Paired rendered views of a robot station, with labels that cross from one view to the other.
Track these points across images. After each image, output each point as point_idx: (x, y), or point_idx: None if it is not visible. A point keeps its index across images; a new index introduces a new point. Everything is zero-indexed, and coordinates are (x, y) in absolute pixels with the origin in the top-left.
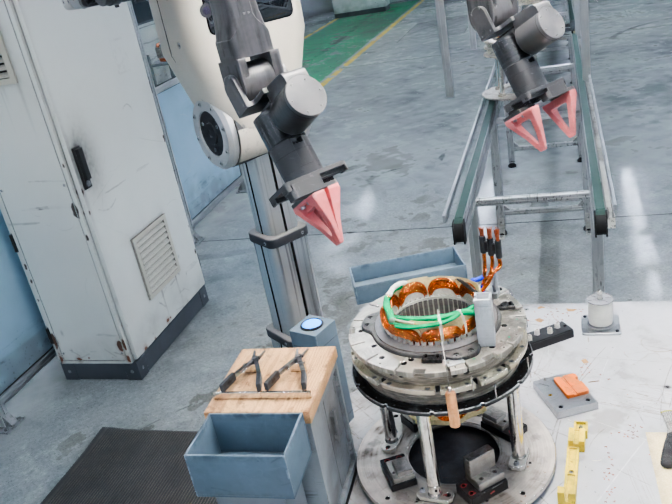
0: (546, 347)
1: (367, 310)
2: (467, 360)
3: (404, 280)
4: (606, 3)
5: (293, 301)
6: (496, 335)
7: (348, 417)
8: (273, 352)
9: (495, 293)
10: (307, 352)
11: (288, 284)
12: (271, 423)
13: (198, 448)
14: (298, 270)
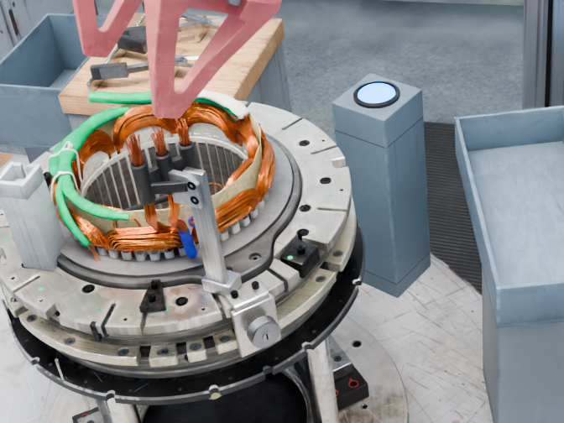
0: None
1: (276, 116)
2: (8, 229)
3: (471, 191)
4: None
5: (529, 78)
6: (60, 273)
7: (383, 283)
8: (249, 48)
9: (203, 277)
10: (225, 80)
11: (528, 40)
12: None
13: (77, 28)
14: (550, 33)
